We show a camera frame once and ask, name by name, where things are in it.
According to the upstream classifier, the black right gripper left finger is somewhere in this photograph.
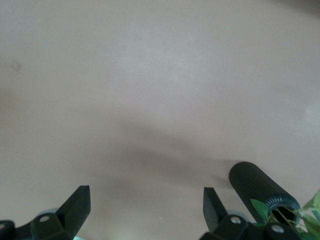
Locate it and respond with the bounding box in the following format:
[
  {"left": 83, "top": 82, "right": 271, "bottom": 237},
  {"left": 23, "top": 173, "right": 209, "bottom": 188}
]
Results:
[{"left": 0, "top": 184, "right": 91, "bottom": 240}]

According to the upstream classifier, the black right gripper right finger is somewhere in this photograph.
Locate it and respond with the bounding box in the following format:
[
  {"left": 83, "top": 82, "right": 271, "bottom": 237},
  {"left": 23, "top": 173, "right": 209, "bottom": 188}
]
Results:
[{"left": 199, "top": 186, "right": 304, "bottom": 240}]

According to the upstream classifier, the green artificial plant sprig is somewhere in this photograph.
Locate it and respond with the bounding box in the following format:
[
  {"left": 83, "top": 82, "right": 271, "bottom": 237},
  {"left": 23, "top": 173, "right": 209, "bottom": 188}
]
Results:
[{"left": 249, "top": 189, "right": 320, "bottom": 240}]

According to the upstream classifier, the black ribbed cylinder vase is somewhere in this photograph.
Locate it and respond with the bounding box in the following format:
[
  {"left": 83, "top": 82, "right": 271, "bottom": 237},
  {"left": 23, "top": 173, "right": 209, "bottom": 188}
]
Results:
[{"left": 228, "top": 161, "right": 301, "bottom": 229}]

